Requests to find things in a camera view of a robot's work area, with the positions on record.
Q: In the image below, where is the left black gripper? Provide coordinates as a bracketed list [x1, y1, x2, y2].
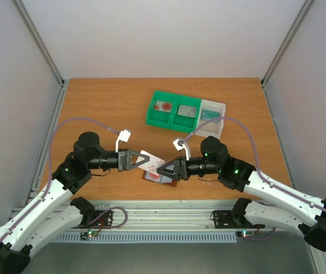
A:
[88, 148, 150, 172]

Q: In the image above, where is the brown leather card holder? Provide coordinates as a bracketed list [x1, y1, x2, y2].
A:
[158, 175, 178, 187]

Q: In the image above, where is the card with red circle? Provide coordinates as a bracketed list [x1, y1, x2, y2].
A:
[142, 171, 162, 183]

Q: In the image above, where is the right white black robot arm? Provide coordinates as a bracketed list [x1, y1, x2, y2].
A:
[157, 136, 326, 252]

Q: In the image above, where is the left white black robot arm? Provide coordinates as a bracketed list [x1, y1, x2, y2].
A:
[0, 132, 150, 273]

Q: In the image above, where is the card with red circles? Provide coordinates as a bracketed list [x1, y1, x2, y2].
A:
[154, 100, 172, 112]

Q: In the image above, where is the grey silver card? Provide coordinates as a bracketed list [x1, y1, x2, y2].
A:
[177, 105, 197, 118]

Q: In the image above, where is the teal card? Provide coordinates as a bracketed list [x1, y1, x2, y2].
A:
[200, 109, 221, 121]

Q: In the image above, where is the green bin middle compartment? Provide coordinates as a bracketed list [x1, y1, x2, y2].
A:
[170, 95, 202, 133]

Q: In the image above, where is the white plastic bin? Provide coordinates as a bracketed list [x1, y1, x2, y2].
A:
[194, 98, 227, 140]

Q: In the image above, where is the left controller board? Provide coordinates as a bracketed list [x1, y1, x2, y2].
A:
[79, 231, 99, 241]

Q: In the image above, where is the controller board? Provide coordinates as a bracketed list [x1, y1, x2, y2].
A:
[79, 231, 99, 241]
[236, 230, 257, 239]

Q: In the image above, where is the right controller board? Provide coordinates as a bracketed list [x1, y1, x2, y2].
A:
[236, 230, 257, 239]

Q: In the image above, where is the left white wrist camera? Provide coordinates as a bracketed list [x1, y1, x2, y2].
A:
[115, 129, 131, 152]

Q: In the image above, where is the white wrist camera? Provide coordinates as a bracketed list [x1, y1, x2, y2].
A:
[115, 129, 131, 152]
[172, 138, 191, 160]

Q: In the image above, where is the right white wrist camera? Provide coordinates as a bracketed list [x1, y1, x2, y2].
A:
[172, 138, 191, 160]

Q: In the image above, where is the aluminium front rail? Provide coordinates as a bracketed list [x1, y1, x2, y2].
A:
[11, 199, 295, 232]

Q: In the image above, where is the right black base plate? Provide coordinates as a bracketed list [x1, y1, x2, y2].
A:
[210, 210, 265, 229]

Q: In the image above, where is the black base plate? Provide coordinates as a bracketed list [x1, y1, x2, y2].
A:
[210, 210, 265, 229]
[76, 210, 113, 228]

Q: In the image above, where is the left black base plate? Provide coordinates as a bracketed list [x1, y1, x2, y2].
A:
[76, 210, 113, 228]

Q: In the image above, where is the grey slotted cable duct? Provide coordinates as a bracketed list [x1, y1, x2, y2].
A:
[53, 231, 237, 244]

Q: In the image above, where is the left aluminium frame post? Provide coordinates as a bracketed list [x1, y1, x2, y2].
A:
[11, 0, 66, 88]

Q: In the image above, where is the aluminium frame post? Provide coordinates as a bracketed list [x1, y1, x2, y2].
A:
[11, 0, 66, 88]
[260, 0, 316, 87]

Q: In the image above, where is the right aluminium frame post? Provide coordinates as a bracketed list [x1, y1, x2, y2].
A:
[260, 0, 316, 87]

